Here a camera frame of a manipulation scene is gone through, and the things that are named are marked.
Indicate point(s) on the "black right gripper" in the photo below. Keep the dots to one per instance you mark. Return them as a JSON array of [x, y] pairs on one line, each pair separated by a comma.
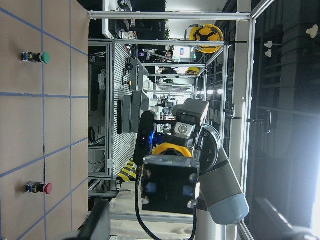
[[183, 136]]

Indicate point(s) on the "green push button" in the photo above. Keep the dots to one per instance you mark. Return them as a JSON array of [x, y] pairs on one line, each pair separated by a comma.
[[42, 57]]

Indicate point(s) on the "yellow hard hat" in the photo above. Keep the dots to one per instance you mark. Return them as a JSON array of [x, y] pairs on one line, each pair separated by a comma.
[[205, 33]]

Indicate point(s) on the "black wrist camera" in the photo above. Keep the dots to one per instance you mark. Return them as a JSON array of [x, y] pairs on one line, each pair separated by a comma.
[[144, 143]]

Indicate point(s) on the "red push button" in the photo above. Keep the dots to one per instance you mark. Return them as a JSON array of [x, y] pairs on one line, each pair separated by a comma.
[[39, 187]]

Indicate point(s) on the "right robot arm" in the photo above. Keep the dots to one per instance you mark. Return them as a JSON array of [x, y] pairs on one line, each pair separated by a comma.
[[219, 189]]

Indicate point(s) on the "yellow push button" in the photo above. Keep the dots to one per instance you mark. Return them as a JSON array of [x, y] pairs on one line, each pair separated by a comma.
[[169, 180]]

